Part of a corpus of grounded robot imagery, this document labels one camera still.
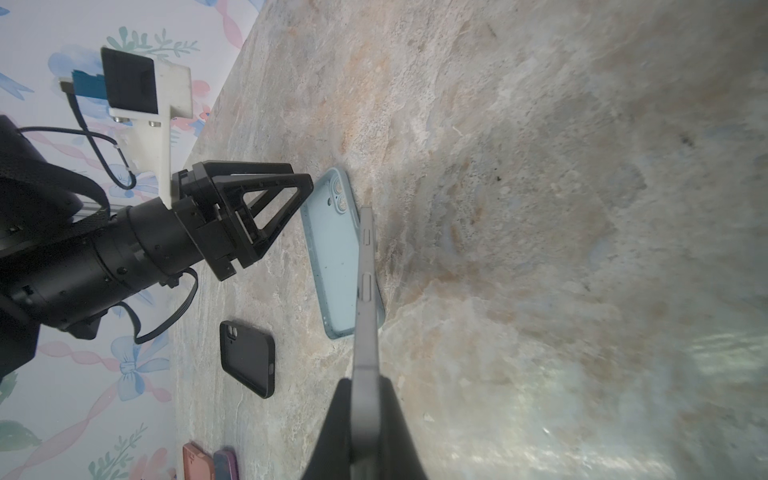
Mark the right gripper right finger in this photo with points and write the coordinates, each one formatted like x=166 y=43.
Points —
x=397 y=457

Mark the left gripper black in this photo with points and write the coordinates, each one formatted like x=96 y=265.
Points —
x=235 y=211

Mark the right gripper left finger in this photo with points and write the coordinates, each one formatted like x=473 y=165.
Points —
x=330 y=459

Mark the black smartphone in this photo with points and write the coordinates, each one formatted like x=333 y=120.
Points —
x=365 y=406

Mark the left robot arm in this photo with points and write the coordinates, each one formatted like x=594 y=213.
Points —
x=67 y=258

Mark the purple phone case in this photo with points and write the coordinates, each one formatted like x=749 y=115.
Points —
x=225 y=465

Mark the black phone case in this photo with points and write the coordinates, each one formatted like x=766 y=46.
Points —
x=248 y=354

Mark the pink phone case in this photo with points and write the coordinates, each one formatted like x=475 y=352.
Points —
x=197 y=465

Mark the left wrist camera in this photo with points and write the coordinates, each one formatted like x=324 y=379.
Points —
x=148 y=94

